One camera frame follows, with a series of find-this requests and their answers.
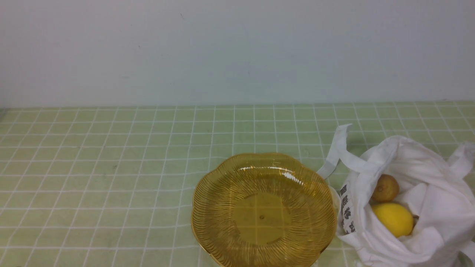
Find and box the amber ribbed plastic plate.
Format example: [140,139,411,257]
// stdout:
[191,153,337,267]

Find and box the brown kiwi fruit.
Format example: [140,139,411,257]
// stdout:
[371,174,399,203]

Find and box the yellow lemon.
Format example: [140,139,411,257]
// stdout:
[371,202,414,238]

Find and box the green grid tablecloth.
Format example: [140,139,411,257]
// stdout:
[0,101,475,267]

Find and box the white cloth tote bag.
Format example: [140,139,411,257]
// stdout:
[317,124,475,267]

